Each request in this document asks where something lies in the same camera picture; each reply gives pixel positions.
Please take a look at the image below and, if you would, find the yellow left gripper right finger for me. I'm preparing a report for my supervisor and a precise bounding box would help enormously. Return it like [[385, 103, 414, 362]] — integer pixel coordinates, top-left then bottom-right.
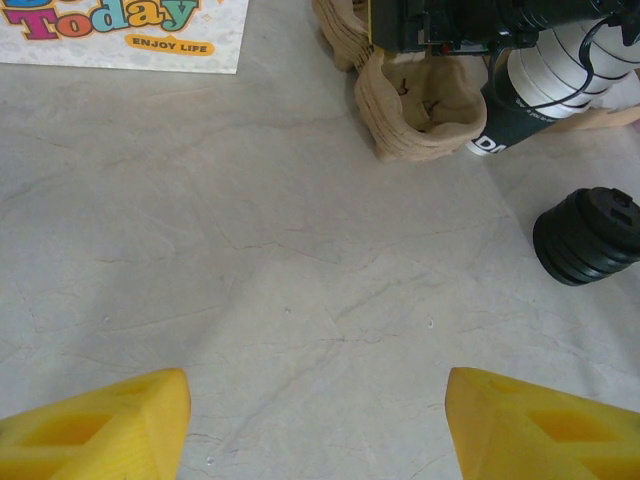
[[444, 367, 640, 480]]

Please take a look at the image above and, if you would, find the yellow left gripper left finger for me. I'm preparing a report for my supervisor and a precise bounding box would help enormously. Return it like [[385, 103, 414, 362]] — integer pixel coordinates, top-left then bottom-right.
[[0, 368, 192, 480]]

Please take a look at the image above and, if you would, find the brown pulp cup carrier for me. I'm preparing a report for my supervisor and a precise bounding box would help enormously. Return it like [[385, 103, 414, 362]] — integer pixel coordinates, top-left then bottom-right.
[[312, 0, 489, 146]]

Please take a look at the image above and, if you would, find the white smiley print paper bag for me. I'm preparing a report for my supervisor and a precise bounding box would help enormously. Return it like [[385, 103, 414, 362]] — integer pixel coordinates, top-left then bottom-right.
[[0, 0, 250, 75]]

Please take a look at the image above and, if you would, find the stack of paper cups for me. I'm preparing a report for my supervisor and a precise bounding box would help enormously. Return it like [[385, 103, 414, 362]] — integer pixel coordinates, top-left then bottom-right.
[[464, 19, 640, 157]]

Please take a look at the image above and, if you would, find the stack of pulp cup carriers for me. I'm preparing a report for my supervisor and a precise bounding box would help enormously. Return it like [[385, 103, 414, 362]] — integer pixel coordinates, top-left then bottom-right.
[[312, 0, 489, 164]]

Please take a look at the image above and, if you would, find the stack of black cup lids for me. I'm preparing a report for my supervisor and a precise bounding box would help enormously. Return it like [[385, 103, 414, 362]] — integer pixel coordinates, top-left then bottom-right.
[[532, 187, 640, 287]]

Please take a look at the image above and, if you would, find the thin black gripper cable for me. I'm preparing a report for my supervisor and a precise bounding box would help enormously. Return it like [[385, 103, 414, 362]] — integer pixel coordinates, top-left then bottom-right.
[[487, 14, 640, 109]]

